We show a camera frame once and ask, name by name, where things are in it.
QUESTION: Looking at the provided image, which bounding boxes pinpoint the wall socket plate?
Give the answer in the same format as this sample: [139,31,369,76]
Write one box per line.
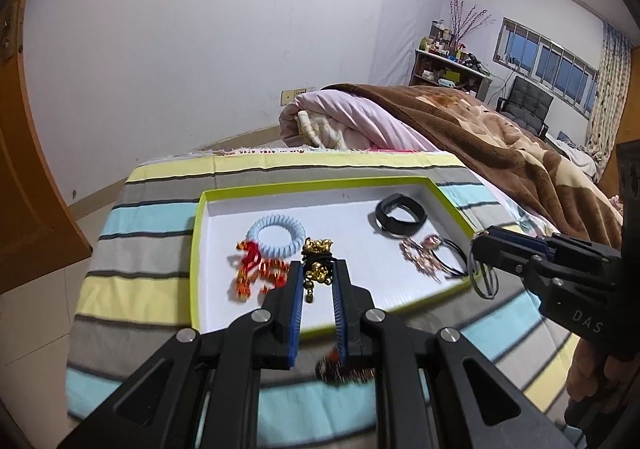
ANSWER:
[280,87,314,107]

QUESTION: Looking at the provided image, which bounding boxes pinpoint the brown plush blanket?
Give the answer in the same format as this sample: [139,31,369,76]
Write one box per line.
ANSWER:
[332,83,623,249]

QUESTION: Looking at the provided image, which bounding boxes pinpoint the light blue spiral hair tie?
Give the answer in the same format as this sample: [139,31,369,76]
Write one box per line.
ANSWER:
[245,213,306,260]

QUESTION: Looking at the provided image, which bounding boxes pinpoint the cluttered shelf unit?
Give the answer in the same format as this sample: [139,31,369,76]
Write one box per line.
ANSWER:
[409,20,491,102]

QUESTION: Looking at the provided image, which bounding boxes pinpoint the red knot ornament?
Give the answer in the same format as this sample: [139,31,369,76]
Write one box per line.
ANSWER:
[233,240,262,302]
[258,258,290,294]

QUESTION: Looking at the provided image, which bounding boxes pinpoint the striped bed sheet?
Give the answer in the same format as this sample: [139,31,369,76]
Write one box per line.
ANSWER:
[66,150,577,448]

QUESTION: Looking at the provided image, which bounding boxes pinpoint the dark bead bracelet with tassel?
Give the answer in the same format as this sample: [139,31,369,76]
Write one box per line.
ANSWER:
[316,350,378,387]

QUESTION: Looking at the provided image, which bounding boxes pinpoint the window with bars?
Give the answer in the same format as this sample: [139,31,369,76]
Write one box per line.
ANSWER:
[494,18,598,117]

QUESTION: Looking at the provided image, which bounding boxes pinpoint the black fitness band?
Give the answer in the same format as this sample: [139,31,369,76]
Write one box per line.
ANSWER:
[374,192,427,237]

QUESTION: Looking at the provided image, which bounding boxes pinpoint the purple flower branches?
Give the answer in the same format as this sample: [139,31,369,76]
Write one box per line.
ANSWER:
[449,0,495,44]

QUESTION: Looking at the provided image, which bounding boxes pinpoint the green white shallow box tray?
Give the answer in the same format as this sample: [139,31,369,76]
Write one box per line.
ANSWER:
[190,176,474,336]

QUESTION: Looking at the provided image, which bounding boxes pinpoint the right hand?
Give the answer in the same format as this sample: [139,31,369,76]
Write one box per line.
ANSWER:
[564,339,639,437]

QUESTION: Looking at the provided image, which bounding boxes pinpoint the pink quilt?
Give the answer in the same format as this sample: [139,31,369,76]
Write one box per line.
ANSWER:
[279,90,437,152]

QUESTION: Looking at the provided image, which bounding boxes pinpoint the orange wooden door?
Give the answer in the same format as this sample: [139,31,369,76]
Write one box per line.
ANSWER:
[0,0,92,293]

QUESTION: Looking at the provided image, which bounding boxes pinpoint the pink bead bracelet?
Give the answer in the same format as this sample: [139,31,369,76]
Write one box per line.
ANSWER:
[398,235,444,285]

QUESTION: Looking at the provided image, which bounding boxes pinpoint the patterned curtain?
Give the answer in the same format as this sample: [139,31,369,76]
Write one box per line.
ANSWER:
[586,21,632,180]

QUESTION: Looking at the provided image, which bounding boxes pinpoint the black chair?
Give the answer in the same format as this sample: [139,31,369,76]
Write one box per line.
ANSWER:
[496,76,553,139]

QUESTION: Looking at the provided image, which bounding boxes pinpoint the gold charm ornament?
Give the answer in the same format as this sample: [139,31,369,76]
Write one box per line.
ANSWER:
[302,238,333,303]

